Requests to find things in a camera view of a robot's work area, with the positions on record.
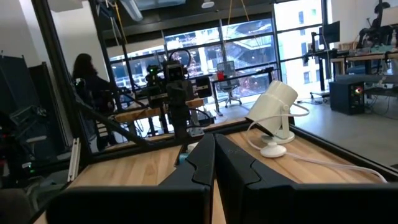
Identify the grey office chair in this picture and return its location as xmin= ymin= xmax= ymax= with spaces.
xmin=216 ymin=60 xmax=244 ymax=109

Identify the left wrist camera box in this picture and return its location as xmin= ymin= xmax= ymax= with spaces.
xmin=162 ymin=60 xmax=188 ymax=82

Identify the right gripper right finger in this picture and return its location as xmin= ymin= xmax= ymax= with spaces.
xmin=215 ymin=133 xmax=299 ymax=224

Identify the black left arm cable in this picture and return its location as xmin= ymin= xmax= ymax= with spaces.
xmin=167 ymin=48 xmax=192 ymax=68

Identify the silver aluminium bar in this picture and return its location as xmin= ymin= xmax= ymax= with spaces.
xmin=67 ymin=138 xmax=82 ymax=184

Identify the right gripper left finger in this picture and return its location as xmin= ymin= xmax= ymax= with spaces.
xmin=158 ymin=133 xmax=216 ymax=188

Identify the black computer tower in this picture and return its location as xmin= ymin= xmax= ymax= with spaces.
xmin=328 ymin=80 xmax=366 ymax=116

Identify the person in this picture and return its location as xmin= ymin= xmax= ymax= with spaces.
xmin=71 ymin=52 xmax=116 ymax=152

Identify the white round puck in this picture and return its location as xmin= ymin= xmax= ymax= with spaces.
xmin=260 ymin=141 xmax=288 ymax=159

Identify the wooden background table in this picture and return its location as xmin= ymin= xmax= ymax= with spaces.
xmin=114 ymin=98 xmax=205 ymax=137

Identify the white cylindrical lamp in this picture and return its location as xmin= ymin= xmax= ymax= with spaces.
xmin=244 ymin=80 xmax=300 ymax=145

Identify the wooden background desk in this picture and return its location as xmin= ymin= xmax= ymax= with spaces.
xmin=303 ymin=48 xmax=398 ymax=94

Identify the black background monitor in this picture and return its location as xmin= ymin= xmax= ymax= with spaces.
xmin=318 ymin=20 xmax=341 ymax=45

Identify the white pink coiled cable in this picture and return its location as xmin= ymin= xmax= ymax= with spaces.
xmin=285 ymin=151 xmax=389 ymax=184

